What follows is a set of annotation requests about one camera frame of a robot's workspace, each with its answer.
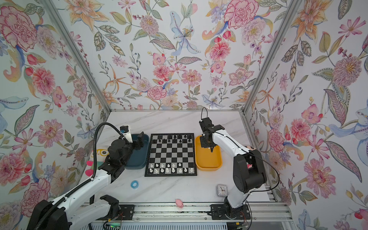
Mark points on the yellow plastic tray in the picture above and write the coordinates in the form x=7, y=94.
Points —
x=207, y=160

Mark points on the teal plastic tray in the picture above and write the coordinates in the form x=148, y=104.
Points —
x=138, y=158

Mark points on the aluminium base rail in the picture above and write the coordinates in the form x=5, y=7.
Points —
x=201, y=212

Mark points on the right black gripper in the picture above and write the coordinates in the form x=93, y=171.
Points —
x=202, y=143

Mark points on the small white clock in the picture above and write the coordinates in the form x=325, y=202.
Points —
x=222, y=190

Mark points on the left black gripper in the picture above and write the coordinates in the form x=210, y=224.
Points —
x=141, y=142

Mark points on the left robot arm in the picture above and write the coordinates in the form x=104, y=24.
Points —
x=66, y=211

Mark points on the pink plush doll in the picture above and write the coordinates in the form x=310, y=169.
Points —
x=250, y=158

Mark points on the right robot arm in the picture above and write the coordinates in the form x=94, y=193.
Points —
x=258, y=175

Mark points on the black white chessboard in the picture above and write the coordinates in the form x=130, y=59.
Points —
x=174, y=152

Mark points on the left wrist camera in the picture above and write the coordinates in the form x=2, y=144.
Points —
x=126, y=132

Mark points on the pink eraser toy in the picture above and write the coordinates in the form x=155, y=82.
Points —
x=179, y=203

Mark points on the yellow white plush toy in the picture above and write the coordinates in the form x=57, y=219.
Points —
x=100, y=158

